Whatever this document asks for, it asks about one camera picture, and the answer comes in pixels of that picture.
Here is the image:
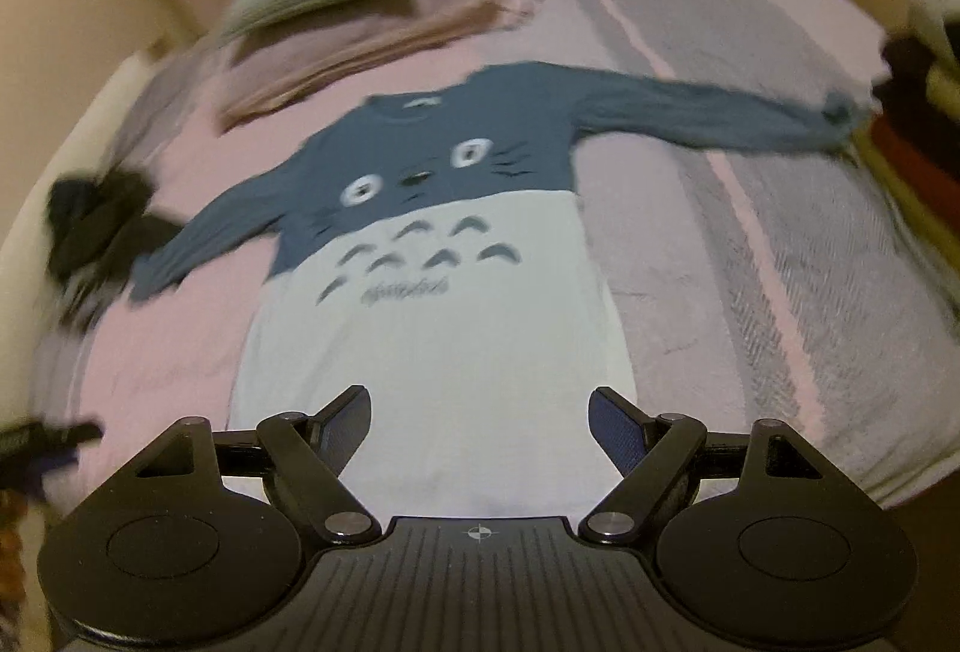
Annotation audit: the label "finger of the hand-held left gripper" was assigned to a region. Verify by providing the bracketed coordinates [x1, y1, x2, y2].
[0, 419, 104, 469]

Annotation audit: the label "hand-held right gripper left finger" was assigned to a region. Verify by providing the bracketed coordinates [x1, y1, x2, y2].
[135, 385, 378, 546]

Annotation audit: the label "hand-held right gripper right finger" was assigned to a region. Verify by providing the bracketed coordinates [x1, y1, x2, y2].
[579, 385, 826, 548]

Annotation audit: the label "blue and white printed shirt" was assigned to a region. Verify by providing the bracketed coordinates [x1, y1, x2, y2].
[127, 59, 877, 519]

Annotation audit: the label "pink and grey bedspread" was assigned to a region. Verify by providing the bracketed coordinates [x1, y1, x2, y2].
[22, 0, 960, 552]

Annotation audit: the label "black pants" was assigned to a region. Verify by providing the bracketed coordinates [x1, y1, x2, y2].
[43, 168, 186, 332]

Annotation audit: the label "long white bolster pillow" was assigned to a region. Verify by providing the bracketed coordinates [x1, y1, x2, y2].
[0, 50, 155, 248]

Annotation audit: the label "stack of folded clothes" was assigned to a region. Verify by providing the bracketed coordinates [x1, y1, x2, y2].
[847, 0, 960, 327]

